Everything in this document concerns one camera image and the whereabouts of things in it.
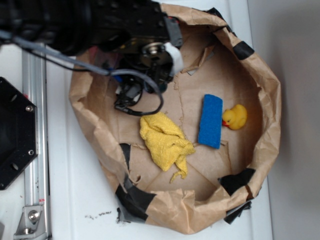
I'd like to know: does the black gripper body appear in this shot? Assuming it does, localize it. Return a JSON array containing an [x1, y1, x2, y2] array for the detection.
[[113, 16, 184, 112]]

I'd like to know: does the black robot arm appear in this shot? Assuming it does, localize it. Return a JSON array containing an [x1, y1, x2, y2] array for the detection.
[[0, 0, 184, 117]]

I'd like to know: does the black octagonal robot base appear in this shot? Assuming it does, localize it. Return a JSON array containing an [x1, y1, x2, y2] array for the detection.
[[0, 77, 38, 191]]

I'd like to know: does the yellow knitted cloth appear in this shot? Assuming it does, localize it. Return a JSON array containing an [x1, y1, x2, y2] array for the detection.
[[139, 112, 196, 183]]

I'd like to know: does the blue sponge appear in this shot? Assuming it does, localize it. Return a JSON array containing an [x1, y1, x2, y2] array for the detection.
[[197, 94, 223, 149]]

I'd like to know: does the yellow rubber duck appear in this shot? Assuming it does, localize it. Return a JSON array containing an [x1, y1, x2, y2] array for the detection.
[[222, 104, 248, 130]]

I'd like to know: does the crumpled brown paper bag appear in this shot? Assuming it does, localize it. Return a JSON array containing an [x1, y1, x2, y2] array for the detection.
[[69, 3, 281, 234]]

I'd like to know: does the grey cable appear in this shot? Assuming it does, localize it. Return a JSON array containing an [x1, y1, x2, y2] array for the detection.
[[0, 29, 165, 117]]

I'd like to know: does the aluminium extrusion rail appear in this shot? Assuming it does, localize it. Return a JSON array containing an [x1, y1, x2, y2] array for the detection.
[[13, 47, 52, 240]]

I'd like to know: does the metal corner bracket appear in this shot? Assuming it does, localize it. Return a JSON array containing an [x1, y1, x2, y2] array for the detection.
[[13, 205, 48, 240]]

